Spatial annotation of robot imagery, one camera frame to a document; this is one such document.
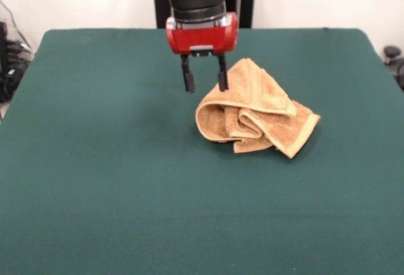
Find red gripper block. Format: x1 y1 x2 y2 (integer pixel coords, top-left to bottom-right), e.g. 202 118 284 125
166 12 238 94

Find tan terry towel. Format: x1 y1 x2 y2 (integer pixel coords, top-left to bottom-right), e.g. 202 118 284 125
195 57 322 159

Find dark green table cloth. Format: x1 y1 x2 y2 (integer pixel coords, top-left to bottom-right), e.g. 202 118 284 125
0 28 404 275

